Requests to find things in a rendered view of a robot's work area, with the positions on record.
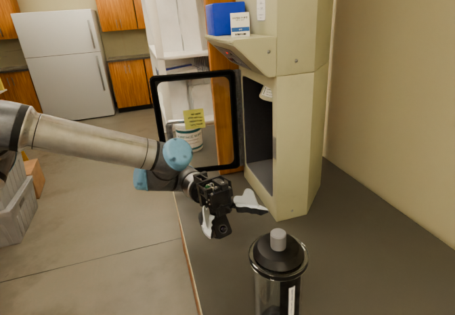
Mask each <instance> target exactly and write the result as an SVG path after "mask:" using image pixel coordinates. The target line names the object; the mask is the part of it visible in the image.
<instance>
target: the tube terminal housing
mask: <svg viewBox="0 0 455 315"><path fill-rule="evenodd" d="M239 1H244V2H245V12H249V21H250V34H255V35H267V36H275V37H276V76H275V77H270V78H268V77H265V76H263V75H260V74H258V73H256V72H253V71H251V70H249V69H246V68H244V67H241V66H239V69H240V70H241V79H242V77H248V78H250V79H252V80H254V81H256V82H258V83H260V84H262V85H264V86H266V87H268V88H270V89H271V91H272V119H273V136H274V137H275V138H276V159H275V158H274V157H273V196H270V195H269V193H268V192H267V190H266V189H265V188H264V187H263V186H262V185H261V183H260V182H259V180H258V179H257V178H256V177H255V176H254V174H253V173H252V171H251V170H250V169H249V168H248V167H247V165H246V153H245V167H244V177H245V178H246V180H247V181H248V183H249V184H250V185H251V187H252V188H253V190H254V191H255V192H256V193H257V195H258V197H259V198H260V199H261V201H262V202H263V204H264V205H265V206H266V208H267V209H268V211H269V212H270V213H271V215H272V216H273V218H274V219H275V220H276V221H277V222H279V221H282V220H286V219H290V218H294V217H298V216H302V215H307V212H308V211H309V208H310V207H311V204H312V202H313V200H314V198H315V196H316V194H317V191H318V189H319V187H320V182H321V172H322V153H323V143H324V124H325V114H326V96H327V86H328V67H329V56H330V38H331V28H332V9H333V0H265V21H257V0H236V2H239ZM242 109H243V93H242ZM243 123H244V109H243ZM244 152H245V138H244Z"/></svg>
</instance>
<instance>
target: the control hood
mask: <svg viewBox="0 0 455 315"><path fill-rule="evenodd" d="M204 37H205V39H206V40H207V41H208V42H209V43H210V44H211V45H213V46H214V45H215V46H218V47H222V48H225V49H229V50H231V51H232V52H233V53H234V54H235V55H236V56H238V57H239V58H240V59H241V60H242V61H243V62H244V63H245V64H246V65H247V66H248V67H249V68H250V69H251V70H252V71H253V72H256V73H258V74H260V75H263V76H265V77H268V78H270V77H275V76H276V37H275V36H267V35H255V34H250V36H249V37H232V36H231V35H224V36H213V35H205V36H204ZM215 46H214V47H215ZM215 48H216V47H215ZM216 49H217V48H216ZM217 50H218V49H217ZM218 51H219V50H218ZM224 56H225V55H224ZM225 57H226V56H225ZM226 58H227V57H226ZM232 63H233V62H232ZM250 69H249V70H250Z"/></svg>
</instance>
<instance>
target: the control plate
mask: <svg viewBox="0 0 455 315"><path fill-rule="evenodd" d="M214 46H215V45H214ZM215 47H216V48H217V49H218V50H219V51H220V52H221V53H222V54H223V55H225V56H226V57H227V58H231V59H232V58H233V59H234V60H235V61H237V62H238V61H239V62H240V63H235V61H231V60H230V59H229V60H230V61H231V62H233V63H235V64H238V65H240V66H243V67H245V68H247V69H250V68H249V67H248V66H247V65H246V64H245V63H244V62H243V61H242V60H241V59H240V58H239V57H238V56H236V55H235V54H234V53H233V52H232V51H231V50H229V49H225V48H222V47H218V46H215ZM226 52H227V53H228V54H227V53H226ZM230 53H231V54H232V55H231V54H230ZM241 63H242V64H241ZM250 70H251V69H250Z"/></svg>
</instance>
